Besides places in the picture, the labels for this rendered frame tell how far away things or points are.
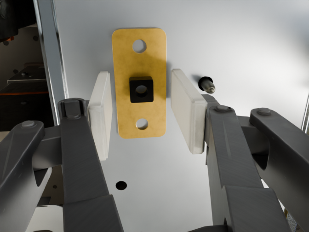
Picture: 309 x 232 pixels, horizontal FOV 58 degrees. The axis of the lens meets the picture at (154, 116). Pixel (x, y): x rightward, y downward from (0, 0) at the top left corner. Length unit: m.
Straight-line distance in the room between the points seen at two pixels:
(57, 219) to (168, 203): 0.10
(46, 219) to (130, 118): 0.12
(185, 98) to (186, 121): 0.01
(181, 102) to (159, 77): 0.05
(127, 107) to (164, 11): 0.07
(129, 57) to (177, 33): 0.04
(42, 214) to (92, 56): 0.15
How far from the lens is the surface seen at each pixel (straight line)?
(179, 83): 0.17
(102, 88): 0.16
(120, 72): 0.21
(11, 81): 0.44
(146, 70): 0.21
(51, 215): 0.28
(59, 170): 0.62
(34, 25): 0.39
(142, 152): 0.23
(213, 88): 0.20
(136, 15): 0.20
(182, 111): 0.16
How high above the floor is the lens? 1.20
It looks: 66 degrees down
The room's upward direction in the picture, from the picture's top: 165 degrees clockwise
